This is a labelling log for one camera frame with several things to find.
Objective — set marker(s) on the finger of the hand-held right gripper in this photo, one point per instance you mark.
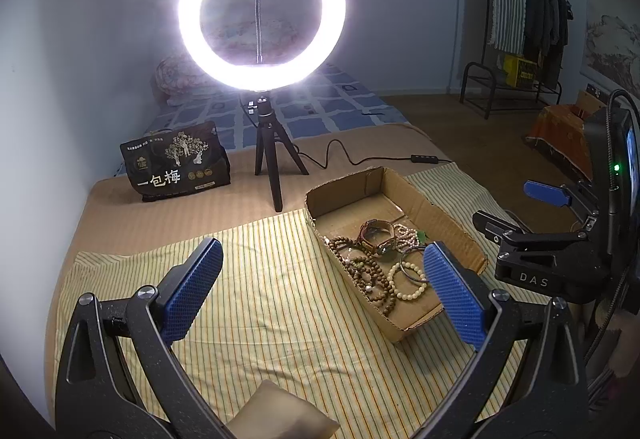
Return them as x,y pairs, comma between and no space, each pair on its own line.
545,193
520,231

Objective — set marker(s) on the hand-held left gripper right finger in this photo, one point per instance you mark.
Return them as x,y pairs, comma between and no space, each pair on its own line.
455,294

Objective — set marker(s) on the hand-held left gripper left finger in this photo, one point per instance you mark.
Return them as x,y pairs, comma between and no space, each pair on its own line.
197,289

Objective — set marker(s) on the cardboard box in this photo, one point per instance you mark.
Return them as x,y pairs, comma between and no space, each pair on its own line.
420,311

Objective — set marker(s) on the black bangle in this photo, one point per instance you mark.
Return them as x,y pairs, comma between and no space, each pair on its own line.
403,270

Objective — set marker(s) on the orange patterned cloth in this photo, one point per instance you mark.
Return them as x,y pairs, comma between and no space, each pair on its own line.
555,134

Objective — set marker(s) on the green pendant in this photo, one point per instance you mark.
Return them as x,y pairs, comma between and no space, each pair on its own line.
423,236

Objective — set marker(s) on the yellow striped cloth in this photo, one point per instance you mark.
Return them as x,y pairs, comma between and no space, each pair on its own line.
280,279

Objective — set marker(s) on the small brown carton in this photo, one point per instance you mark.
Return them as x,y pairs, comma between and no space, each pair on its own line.
590,104

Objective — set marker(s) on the black printed bag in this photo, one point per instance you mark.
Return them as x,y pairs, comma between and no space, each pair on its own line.
170,169

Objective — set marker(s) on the yellow box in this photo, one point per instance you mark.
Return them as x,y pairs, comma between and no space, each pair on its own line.
522,71

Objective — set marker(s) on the black metal rack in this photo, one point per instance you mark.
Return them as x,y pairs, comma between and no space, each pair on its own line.
479,63

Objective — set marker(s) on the black tripod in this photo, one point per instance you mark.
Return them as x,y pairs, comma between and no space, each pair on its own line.
270,159

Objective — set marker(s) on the beige cushion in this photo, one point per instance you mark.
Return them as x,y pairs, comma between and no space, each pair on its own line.
285,414

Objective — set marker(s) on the dark hanging clothes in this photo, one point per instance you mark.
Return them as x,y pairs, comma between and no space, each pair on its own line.
542,19

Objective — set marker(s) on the floral pillow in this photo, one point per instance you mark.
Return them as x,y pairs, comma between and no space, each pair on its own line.
175,79

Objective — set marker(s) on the blue checkered blanket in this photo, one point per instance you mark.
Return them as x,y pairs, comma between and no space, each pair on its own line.
340,109

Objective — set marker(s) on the wall poster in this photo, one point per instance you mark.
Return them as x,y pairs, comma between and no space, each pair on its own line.
610,44

